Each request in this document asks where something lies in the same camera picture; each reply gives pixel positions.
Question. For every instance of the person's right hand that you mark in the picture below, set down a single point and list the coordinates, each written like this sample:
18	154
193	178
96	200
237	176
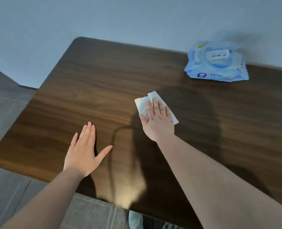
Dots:
159	126

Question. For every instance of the person's left hand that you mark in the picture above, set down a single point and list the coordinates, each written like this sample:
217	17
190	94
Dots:
82	156

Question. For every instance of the person's left little finger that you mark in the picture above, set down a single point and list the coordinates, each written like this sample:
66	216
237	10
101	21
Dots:
73	140

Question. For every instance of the person's right little finger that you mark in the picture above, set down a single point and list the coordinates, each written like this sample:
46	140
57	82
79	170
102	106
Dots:
169	114

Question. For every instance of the person's right middle finger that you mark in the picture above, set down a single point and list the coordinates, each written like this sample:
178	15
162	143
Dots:
156	109

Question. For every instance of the person's right thumb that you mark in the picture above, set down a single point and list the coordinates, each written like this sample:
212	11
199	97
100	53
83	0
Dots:
143	120

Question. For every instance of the person's left middle finger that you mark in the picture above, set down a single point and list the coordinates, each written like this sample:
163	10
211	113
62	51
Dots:
87	134

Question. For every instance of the person's left thumb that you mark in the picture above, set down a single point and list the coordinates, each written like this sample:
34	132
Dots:
104	152

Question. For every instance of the white wet wipe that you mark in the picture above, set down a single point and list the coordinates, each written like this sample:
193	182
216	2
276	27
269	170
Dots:
142	104

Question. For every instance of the person's left forearm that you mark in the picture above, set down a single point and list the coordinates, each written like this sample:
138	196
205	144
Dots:
48	200

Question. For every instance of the person's right forearm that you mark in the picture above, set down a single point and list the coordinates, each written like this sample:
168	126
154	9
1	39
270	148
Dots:
215	186

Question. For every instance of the blue wet wipes pack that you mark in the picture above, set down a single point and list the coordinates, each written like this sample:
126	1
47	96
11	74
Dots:
215	67

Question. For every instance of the person's blue jeans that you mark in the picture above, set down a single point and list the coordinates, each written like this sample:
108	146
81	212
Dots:
137	221

